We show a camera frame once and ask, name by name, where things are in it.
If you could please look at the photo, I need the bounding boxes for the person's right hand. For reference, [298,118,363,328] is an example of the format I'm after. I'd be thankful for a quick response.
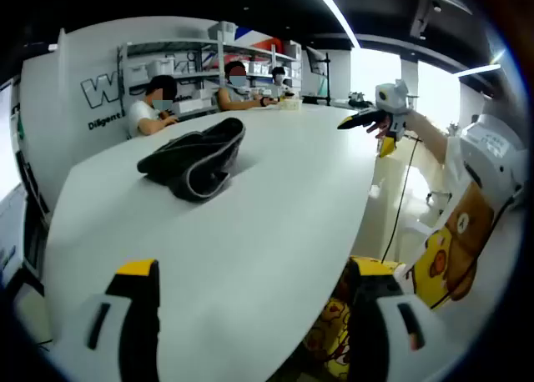
[364,114,395,140]

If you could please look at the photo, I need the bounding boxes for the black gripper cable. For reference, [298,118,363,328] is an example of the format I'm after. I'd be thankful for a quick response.
[378,134,420,262]

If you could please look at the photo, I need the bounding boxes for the monitor on black stand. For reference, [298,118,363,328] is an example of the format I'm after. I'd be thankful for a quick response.
[305,45,333,107]

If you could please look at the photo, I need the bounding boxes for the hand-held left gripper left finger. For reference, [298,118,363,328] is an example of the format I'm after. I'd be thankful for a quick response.
[53,259,162,382]

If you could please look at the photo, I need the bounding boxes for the yellow bear print shirt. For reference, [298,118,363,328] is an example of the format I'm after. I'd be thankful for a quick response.
[400,180,498,313]

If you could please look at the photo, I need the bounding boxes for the ceiling light strip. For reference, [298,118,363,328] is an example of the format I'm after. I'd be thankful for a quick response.
[305,0,362,49]

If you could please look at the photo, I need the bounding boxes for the white chest device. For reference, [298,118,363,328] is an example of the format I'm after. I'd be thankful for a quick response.
[457,113,527,219]

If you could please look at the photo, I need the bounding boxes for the dark grey towel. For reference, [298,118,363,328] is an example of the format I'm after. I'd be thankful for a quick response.
[136,117,247,203]

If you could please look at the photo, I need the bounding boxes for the computer monitor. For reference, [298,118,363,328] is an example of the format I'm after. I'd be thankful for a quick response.
[0,79,29,284]

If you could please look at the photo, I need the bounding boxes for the yellow printed trousers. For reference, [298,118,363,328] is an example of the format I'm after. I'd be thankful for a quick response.
[303,254,408,377]

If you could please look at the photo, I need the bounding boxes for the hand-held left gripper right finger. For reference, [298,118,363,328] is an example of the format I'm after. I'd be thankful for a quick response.
[345,255,462,382]

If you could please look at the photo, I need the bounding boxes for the metal storage shelf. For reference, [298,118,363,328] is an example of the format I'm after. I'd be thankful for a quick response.
[118,21,304,113]

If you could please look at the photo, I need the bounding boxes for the white table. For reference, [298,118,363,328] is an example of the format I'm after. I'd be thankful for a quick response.
[43,101,385,382]

